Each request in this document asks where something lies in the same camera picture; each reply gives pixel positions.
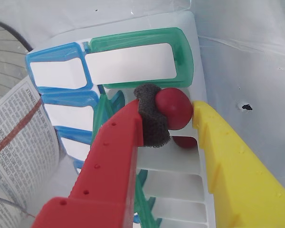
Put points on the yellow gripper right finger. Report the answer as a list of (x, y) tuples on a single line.
[(240, 178)]

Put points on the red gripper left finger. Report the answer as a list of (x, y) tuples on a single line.
[(104, 178)]

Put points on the red candy pill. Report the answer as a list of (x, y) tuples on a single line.
[(175, 107), (185, 142)]

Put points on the white printed paper leaflet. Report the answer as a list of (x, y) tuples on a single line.
[(19, 142)]

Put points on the white table cloth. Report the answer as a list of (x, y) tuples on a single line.
[(251, 71)]

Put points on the blue weekly pill organiser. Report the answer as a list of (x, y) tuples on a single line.
[(59, 73)]

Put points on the green weekly pill organiser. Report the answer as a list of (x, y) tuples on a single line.
[(137, 61)]

